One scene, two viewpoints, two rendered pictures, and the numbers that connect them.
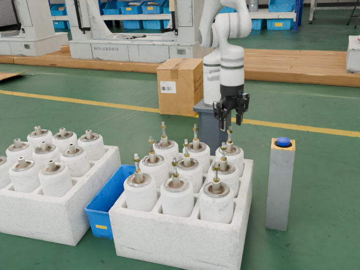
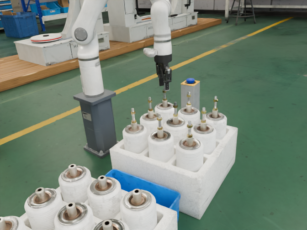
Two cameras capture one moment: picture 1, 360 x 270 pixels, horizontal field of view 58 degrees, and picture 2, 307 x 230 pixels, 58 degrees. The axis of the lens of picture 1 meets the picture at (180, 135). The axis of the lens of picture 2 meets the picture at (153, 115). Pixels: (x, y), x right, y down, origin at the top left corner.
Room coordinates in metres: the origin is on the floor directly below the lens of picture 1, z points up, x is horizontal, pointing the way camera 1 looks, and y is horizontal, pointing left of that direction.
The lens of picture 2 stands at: (0.72, 0.95, 0.77)
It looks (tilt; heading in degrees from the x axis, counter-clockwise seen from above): 26 degrees down; 286
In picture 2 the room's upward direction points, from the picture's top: 4 degrees counter-clockwise
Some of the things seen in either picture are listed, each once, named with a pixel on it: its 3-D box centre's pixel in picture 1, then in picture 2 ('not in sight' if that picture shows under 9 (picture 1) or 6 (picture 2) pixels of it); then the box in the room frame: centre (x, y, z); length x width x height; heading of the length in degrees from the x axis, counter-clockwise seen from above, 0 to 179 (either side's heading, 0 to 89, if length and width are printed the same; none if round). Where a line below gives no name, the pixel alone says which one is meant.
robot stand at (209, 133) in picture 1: (215, 134); (99, 122); (1.31, -0.16, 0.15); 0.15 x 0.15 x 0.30; 64
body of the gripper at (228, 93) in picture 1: (231, 95); (163, 62); (0.98, -0.17, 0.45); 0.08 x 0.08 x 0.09
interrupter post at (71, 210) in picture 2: (44, 145); (71, 210); (1.07, 0.50, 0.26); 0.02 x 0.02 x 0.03
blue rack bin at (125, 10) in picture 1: (135, 7); not in sight; (6.56, 0.68, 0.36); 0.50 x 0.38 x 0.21; 154
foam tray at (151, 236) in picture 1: (189, 204); (176, 155); (0.90, -0.02, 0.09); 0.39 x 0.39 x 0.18; 72
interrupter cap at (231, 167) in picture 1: (223, 167); (188, 111); (0.86, -0.13, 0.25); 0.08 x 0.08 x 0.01
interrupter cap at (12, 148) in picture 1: (19, 147); not in sight; (1.11, 0.61, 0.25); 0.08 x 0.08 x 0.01
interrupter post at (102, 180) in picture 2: (72, 148); (103, 182); (1.04, 0.39, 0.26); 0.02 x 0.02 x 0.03
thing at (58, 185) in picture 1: (59, 191); (140, 224); (0.92, 0.42, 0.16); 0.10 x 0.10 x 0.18
